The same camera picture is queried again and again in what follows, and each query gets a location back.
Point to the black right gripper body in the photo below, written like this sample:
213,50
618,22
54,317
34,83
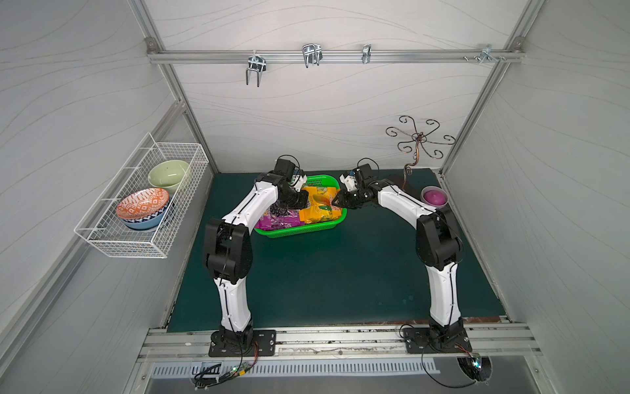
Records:
348,198

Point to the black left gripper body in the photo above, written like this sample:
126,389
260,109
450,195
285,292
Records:
298,198

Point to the green plastic basket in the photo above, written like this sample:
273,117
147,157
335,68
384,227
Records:
316,180

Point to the yellow corn candy bag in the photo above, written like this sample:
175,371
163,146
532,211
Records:
320,207

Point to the purple grape candy bag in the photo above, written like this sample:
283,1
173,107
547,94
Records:
279,217

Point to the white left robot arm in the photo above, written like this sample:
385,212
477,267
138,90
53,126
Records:
228,252

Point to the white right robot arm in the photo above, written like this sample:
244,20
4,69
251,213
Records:
437,241

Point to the grey bowl purple inside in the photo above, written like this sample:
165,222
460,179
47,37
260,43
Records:
434,196

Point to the black metal jewelry stand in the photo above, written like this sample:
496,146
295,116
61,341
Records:
416,142

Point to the double prong metal hook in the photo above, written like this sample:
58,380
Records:
256,66

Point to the light green bowl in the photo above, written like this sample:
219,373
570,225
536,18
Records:
169,175

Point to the looped metal hook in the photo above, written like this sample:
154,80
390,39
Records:
312,54

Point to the small metal hook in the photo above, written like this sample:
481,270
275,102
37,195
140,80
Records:
366,53

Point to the blue bowl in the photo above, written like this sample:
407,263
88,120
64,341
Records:
145,223

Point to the orange patterned bowl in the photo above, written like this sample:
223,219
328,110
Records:
142,203

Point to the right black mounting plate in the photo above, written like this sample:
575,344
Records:
436,339

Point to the black mounting plate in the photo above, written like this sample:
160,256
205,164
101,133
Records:
436,339
251,342

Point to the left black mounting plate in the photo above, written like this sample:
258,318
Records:
251,342

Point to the right metal peg hook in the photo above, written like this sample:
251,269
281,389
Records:
485,56

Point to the white vented strip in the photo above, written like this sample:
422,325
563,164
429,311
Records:
301,368

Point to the round black floor port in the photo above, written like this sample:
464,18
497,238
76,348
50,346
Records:
478,369

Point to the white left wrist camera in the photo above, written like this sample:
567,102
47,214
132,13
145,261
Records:
298,181

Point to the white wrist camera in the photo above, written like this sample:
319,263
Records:
349,182
298,181

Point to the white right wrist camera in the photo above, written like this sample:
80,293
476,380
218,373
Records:
349,182

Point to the aluminium wall rail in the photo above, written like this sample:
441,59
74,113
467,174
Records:
157,55

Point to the white wire wall basket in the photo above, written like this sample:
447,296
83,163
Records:
103,230

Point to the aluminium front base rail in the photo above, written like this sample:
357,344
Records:
341,342

